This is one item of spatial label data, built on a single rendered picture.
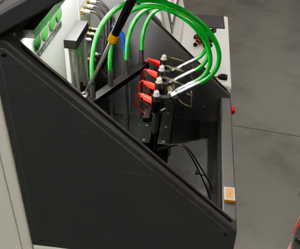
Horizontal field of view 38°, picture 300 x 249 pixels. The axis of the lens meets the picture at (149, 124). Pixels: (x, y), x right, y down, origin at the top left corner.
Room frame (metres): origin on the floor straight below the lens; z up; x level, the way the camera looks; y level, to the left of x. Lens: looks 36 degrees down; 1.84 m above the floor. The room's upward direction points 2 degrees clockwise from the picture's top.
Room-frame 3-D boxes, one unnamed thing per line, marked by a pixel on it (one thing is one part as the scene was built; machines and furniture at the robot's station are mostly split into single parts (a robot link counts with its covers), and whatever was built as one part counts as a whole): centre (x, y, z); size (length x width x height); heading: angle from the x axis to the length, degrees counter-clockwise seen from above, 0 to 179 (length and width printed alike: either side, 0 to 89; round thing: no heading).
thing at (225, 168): (1.09, -0.25, 0.87); 0.62 x 0.04 x 0.16; 174
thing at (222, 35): (1.80, -0.24, 0.97); 0.70 x 0.22 x 0.03; 174
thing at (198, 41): (1.84, -0.24, 1.01); 0.23 x 0.11 x 0.06; 174
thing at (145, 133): (1.24, -0.03, 0.91); 0.34 x 0.10 x 0.15; 174
